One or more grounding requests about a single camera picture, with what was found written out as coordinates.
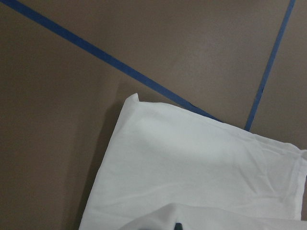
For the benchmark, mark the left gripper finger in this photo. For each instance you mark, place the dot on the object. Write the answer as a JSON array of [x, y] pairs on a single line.
[[178, 226]]

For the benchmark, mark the white long-sleeve printed shirt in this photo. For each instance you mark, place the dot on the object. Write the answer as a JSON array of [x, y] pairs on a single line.
[[164, 157]]

